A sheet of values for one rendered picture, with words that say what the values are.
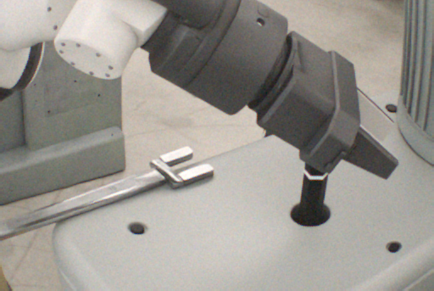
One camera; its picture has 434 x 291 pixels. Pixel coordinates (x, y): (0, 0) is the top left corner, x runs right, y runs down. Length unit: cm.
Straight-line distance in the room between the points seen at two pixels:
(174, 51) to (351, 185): 24
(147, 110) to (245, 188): 359
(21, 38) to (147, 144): 338
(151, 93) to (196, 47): 386
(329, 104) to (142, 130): 360
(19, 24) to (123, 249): 23
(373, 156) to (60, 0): 29
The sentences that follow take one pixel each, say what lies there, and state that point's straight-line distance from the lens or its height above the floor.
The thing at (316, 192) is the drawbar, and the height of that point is 192.
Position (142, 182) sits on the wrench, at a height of 190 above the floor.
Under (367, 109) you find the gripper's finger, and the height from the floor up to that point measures 198.
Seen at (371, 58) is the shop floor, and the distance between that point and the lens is 499.
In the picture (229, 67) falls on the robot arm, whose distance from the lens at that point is 65.
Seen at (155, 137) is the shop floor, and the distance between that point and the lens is 420.
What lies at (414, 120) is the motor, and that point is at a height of 192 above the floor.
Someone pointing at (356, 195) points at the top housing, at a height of 189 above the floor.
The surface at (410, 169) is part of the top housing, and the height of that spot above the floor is 189.
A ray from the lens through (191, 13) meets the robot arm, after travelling 63.
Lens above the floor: 238
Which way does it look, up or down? 34 degrees down
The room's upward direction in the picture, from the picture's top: 2 degrees clockwise
